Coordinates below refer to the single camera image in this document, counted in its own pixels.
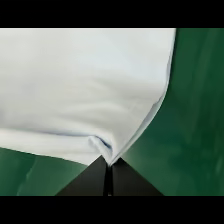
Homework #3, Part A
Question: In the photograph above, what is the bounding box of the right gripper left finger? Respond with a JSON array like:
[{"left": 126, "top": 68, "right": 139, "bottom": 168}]
[{"left": 55, "top": 155, "right": 108, "bottom": 197}]

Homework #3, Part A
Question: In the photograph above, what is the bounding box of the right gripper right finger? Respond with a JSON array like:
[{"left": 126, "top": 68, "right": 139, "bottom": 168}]
[{"left": 110, "top": 157, "right": 164, "bottom": 197}]

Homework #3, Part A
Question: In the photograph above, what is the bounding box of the white shirt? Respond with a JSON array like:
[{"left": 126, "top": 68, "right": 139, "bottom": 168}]
[{"left": 0, "top": 27, "right": 177, "bottom": 167}]

